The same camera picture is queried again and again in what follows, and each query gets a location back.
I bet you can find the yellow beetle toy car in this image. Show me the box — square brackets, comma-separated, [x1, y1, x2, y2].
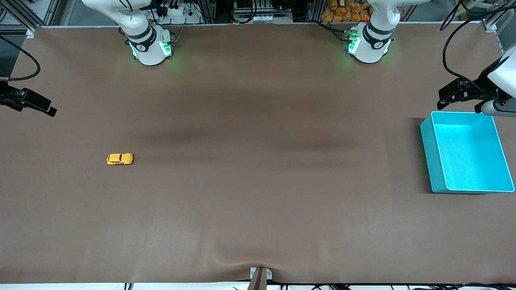
[106, 153, 134, 166]

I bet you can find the aluminium equipment rack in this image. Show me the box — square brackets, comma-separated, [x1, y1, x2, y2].
[202, 0, 323, 24]

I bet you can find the brown table cover mat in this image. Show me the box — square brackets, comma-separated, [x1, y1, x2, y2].
[0, 23, 516, 284]

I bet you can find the teal plastic storage bin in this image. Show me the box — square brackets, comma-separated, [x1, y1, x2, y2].
[420, 111, 515, 195]

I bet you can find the pile of orange objects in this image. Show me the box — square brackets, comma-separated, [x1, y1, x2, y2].
[321, 0, 371, 23]

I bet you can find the silver camera mount bracket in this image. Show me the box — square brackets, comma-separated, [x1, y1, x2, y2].
[249, 267, 273, 290]

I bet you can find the white power strip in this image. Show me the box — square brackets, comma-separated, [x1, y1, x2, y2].
[155, 0, 201, 25]

